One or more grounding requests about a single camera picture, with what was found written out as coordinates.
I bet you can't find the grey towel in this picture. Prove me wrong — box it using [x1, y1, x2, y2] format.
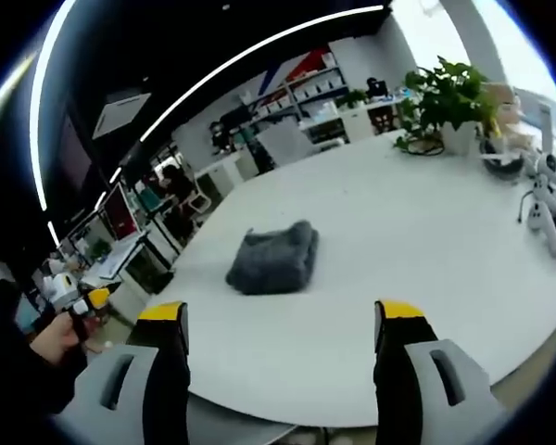
[225, 220, 321, 297]

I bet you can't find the person's left hand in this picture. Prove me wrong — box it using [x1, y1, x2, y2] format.
[27, 311, 90, 368]

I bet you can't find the red display panel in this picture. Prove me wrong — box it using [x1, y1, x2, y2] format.
[102, 183, 139, 241]

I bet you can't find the ceiling air conditioner vent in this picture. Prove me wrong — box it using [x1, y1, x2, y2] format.
[92, 92, 154, 139]

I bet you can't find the long ceiling light strip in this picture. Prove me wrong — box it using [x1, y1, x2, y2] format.
[29, 0, 78, 211]
[139, 4, 385, 143]

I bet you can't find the white robot device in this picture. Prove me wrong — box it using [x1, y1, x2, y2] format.
[517, 151, 556, 259]

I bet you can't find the dark round bowl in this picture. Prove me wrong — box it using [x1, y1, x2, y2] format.
[478, 137, 525, 176]

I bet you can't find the green potted plant white pot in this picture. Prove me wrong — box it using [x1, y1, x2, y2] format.
[392, 56, 500, 157]

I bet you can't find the small green plant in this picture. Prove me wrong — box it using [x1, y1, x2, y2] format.
[335, 88, 370, 110]

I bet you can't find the black monitor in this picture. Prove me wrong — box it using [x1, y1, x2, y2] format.
[365, 77, 389, 99]

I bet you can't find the white storage shelf with boxes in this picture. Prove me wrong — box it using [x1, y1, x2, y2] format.
[238, 45, 351, 124]

